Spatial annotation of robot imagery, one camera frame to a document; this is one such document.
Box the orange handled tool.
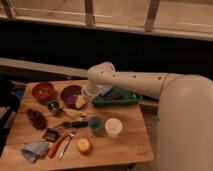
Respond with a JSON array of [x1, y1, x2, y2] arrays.
[[47, 133, 68, 158]]

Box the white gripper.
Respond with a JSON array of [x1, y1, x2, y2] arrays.
[[75, 82, 102, 109]]

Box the dark chair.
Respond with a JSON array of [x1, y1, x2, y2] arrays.
[[0, 75, 20, 156]]

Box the metal spoon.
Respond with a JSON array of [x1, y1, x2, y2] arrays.
[[59, 132, 77, 160]]

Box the small metal cup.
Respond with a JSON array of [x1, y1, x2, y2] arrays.
[[47, 101, 61, 116]]

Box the grey sponge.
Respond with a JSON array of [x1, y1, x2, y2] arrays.
[[100, 85, 112, 96]]

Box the white cup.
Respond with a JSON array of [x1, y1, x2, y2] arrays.
[[105, 118, 123, 138]]

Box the brown pine cone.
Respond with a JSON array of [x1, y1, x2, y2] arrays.
[[26, 108, 47, 130]]

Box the dark object in bin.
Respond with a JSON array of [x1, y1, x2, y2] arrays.
[[104, 92, 122, 100]]

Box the green plastic bin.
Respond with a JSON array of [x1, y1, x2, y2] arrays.
[[92, 87, 143, 107]]

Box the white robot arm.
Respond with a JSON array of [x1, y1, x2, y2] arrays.
[[82, 62, 213, 171]]

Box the small dark tray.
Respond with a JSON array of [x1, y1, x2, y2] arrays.
[[42, 129, 59, 142]]

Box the blue cup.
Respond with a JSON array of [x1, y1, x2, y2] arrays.
[[88, 116, 103, 136]]

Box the orange apple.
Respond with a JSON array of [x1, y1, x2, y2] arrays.
[[77, 138, 92, 155]]

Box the purple bowl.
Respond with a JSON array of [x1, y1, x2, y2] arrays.
[[60, 85, 82, 109]]

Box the red bowl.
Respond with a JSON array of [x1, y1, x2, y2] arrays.
[[32, 82, 55, 103]]

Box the grey folded cloth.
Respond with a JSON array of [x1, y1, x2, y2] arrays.
[[21, 142, 49, 163]]

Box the yellow banana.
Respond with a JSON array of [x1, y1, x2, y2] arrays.
[[63, 108, 86, 118]]

